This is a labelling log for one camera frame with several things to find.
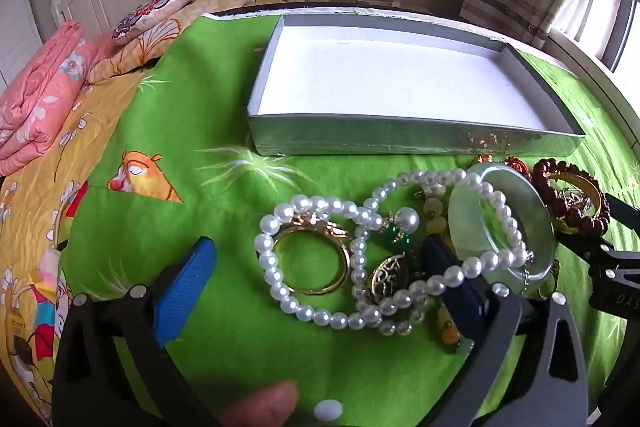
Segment yellow printed bedsheet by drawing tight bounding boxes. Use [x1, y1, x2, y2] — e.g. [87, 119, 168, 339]
[0, 57, 166, 425]

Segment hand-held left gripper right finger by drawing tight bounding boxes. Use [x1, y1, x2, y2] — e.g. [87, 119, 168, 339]
[422, 236, 591, 427]

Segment white pearl necklace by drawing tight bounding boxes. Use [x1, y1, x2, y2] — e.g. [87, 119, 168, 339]
[254, 167, 536, 338]

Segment white window frame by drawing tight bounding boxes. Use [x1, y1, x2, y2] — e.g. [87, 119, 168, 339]
[550, 0, 640, 75]

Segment silver jewelry box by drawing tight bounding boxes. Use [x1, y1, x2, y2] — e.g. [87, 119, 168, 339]
[246, 13, 587, 158]

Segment green bead pearl earrings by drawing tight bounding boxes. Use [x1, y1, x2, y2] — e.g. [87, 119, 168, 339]
[382, 207, 421, 253]

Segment gold bangle with ornament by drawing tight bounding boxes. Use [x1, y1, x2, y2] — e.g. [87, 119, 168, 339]
[270, 212, 353, 297]

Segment dark red bead bracelet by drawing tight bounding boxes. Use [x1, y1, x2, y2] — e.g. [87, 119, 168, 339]
[531, 158, 611, 235]

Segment gold filigree brooch pin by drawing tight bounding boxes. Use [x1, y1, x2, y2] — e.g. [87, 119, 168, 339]
[367, 252, 416, 305]

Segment person's left hand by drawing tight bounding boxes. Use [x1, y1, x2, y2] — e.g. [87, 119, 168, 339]
[219, 381, 302, 427]

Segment embroidered round-pattern pillow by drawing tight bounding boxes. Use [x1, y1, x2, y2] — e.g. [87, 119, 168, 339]
[111, 0, 202, 42]

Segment beige floral pillow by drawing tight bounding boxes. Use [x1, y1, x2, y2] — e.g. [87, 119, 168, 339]
[85, 0, 251, 84]

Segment green printed cloth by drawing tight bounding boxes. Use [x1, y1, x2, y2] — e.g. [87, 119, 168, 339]
[57, 9, 640, 427]

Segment yellow bead bracelet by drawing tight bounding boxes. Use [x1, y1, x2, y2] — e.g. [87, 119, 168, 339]
[422, 197, 476, 355]

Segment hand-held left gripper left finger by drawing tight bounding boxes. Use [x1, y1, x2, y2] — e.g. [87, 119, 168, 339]
[50, 236, 221, 427]

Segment pink floral quilt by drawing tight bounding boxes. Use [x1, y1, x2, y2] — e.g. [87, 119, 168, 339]
[0, 21, 118, 178]

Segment white pearl button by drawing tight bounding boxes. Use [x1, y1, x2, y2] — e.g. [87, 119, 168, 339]
[314, 399, 343, 422]

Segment pale green jade bangle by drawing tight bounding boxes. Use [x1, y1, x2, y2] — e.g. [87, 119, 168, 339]
[447, 163, 556, 295]

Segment silver sparkly bracelet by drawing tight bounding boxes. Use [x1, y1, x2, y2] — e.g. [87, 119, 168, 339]
[520, 252, 536, 293]

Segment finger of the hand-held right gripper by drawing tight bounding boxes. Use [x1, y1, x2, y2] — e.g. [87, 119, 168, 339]
[552, 227, 640, 317]
[602, 193, 640, 234]

